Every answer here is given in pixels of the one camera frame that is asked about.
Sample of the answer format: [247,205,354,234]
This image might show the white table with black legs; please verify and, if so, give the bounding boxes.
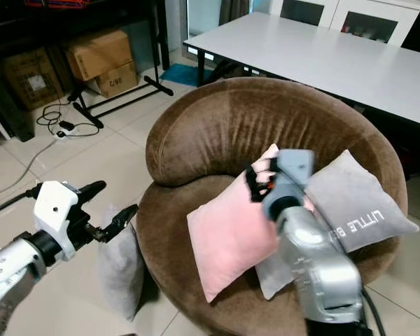
[183,11,420,132]

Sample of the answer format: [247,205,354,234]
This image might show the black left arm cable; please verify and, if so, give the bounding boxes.
[0,183,40,219]

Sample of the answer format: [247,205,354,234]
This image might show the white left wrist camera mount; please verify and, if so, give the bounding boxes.
[33,180,82,243]

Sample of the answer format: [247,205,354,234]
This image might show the blue floor mat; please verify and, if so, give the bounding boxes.
[159,62,201,87]

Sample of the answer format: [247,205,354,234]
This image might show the brown round velvet sofa chair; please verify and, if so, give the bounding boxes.
[136,77,409,336]

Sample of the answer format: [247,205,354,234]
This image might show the plain grey pillow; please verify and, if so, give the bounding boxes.
[97,204,141,322]

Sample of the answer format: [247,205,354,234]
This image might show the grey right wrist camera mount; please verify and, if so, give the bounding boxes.
[268,148,315,202]

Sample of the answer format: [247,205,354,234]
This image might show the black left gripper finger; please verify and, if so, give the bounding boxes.
[91,204,139,244]
[73,180,108,203]

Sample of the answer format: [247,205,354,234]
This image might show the large light cardboard box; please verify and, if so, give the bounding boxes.
[64,29,134,82]

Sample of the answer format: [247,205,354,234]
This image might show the grey pillow with white lettering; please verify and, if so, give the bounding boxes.
[255,149,420,301]

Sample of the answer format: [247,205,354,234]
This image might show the grey curtain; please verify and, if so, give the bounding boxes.
[218,0,251,26]

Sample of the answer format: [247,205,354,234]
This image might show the small printed cardboard box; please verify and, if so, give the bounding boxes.
[86,61,140,99]

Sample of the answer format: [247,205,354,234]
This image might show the pink square pillow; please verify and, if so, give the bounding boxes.
[187,143,282,304]

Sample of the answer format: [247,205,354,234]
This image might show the black storage shelf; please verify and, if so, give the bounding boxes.
[0,0,163,142]

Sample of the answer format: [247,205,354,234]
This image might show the white power strip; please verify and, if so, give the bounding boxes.
[55,126,79,139]

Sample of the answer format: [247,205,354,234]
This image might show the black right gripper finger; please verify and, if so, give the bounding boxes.
[246,162,265,204]

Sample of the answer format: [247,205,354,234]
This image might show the black floor cable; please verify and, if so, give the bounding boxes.
[36,90,102,138]

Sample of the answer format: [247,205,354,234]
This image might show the white floor cable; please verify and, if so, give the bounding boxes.
[0,134,58,200]

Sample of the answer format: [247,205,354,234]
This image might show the red clothes hangers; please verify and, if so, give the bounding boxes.
[24,0,90,10]

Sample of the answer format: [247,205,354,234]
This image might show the black metal garment rack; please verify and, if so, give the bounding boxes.
[72,0,175,130]

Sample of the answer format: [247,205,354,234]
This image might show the white cabinet with glass doors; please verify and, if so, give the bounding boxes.
[269,0,420,48]

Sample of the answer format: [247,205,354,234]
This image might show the dark cardboard box with label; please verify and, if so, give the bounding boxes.
[3,47,66,110]

